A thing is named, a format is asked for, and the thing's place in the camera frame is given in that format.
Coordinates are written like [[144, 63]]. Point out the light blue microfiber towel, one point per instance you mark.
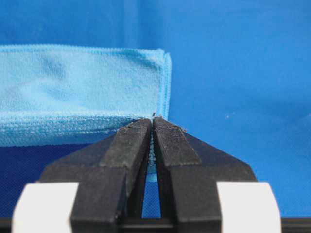
[[56, 94]]

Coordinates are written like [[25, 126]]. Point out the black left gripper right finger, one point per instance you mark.
[[187, 171]]

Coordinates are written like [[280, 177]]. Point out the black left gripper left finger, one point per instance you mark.
[[106, 172]]

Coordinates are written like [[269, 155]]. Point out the dark blue table cloth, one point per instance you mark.
[[240, 78]]

